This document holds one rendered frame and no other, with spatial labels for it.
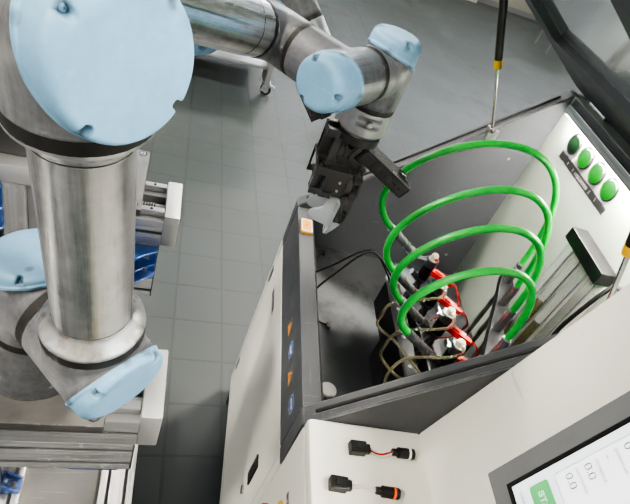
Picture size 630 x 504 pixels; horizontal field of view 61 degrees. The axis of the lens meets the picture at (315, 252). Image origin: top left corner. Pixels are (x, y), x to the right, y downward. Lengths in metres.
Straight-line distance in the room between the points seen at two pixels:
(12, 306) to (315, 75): 0.46
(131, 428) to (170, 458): 1.06
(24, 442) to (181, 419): 1.12
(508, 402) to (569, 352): 0.13
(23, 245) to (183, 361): 1.51
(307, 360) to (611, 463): 0.57
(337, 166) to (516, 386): 0.45
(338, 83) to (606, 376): 0.53
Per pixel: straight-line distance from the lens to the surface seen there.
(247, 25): 0.70
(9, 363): 0.85
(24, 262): 0.74
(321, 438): 0.99
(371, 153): 0.86
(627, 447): 0.80
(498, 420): 0.94
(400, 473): 1.02
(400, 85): 0.79
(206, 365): 2.22
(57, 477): 1.74
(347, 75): 0.68
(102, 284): 0.56
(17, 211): 0.97
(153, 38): 0.39
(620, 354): 0.84
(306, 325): 1.16
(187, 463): 2.01
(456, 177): 1.48
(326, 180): 0.86
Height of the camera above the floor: 1.79
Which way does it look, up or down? 39 degrees down
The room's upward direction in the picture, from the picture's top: 23 degrees clockwise
